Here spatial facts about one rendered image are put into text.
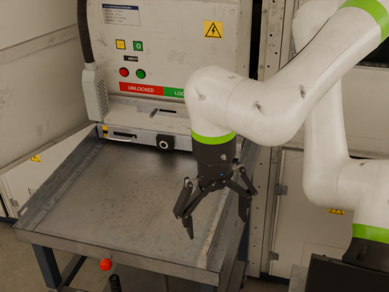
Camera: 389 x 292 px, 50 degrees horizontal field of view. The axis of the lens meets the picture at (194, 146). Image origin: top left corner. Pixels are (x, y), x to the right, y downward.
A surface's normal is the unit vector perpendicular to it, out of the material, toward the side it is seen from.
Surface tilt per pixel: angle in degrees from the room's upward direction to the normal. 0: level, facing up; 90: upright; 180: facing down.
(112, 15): 90
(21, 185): 90
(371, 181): 54
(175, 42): 90
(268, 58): 90
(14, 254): 0
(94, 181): 0
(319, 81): 61
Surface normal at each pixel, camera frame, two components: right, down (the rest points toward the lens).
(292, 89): 0.26, -0.54
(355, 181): -0.78, -0.24
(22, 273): -0.03, -0.82
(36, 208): 0.96, 0.14
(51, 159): -0.29, 0.55
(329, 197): -0.73, 0.44
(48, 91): 0.79, 0.33
